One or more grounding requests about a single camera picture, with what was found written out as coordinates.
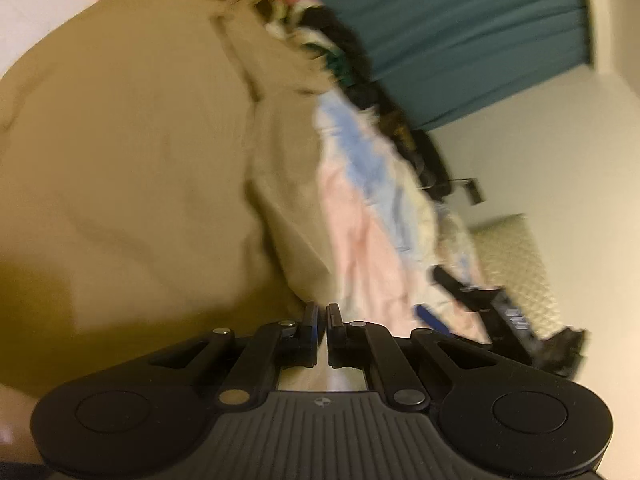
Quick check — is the black wall outlet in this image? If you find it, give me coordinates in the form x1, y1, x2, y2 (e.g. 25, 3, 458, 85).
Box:
450, 177, 487, 206

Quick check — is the tan printed t-shirt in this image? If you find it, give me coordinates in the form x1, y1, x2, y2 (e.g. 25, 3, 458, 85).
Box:
0, 0, 346, 401

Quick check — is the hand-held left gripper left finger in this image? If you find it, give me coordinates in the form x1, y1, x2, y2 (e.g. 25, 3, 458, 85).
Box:
150, 302, 321, 406

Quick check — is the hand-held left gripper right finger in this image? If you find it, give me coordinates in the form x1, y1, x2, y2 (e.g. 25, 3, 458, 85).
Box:
326, 303, 501, 413

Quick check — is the wide blue curtain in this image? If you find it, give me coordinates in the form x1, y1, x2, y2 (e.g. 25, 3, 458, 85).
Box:
280, 0, 598, 131

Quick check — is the black armchair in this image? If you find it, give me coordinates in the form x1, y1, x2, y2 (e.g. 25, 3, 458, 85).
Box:
400, 127, 453, 196

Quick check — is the pile of clothes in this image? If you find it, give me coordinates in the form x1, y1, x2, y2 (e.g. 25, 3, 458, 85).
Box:
250, 0, 416, 161

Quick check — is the pastel bed blanket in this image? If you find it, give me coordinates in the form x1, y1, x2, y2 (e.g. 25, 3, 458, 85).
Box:
0, 0, 493, 391

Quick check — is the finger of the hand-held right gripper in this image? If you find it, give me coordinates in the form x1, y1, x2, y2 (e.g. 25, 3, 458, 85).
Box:
414, 304, 453, 335
432, 266, 481, 311

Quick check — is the beige quilted headboard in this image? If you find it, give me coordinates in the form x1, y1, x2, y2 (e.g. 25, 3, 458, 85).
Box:
472, 214, 563, 343

